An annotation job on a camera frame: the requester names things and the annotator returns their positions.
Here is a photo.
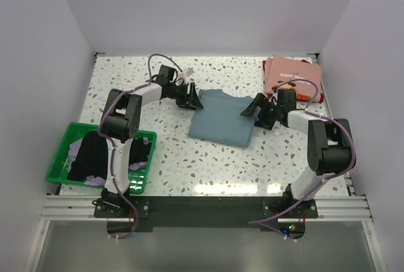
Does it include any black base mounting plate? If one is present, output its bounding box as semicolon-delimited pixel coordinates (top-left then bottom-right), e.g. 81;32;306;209
93;195;316;234

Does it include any blue t-shirt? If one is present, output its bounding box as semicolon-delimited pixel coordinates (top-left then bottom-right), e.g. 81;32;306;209
187;89;255;148

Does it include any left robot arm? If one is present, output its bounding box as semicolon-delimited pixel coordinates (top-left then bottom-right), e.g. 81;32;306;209
97;65;203;216

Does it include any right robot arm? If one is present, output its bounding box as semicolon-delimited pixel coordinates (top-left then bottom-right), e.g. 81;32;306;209
241;89;356;217

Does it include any red folded t-shirt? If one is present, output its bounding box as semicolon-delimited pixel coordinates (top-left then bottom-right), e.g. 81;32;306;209
268;59;325;104

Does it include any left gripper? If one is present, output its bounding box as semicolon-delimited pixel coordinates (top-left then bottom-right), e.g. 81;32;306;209
168;82;203;110

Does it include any green plastic basket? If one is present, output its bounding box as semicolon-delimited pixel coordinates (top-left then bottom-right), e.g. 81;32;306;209
45;122;157;194

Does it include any aluminium frame rail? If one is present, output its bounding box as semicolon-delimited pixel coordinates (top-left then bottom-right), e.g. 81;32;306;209
40;195;373;222

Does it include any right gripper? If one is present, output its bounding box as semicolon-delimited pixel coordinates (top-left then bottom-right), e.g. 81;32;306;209
241;93;281;131

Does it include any black garment in basket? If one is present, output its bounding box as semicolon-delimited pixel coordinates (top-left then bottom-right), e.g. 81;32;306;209
66;129;151;183

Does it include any lavender garment in basket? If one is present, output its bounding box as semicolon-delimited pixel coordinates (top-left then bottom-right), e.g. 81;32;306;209
68;136;152;187

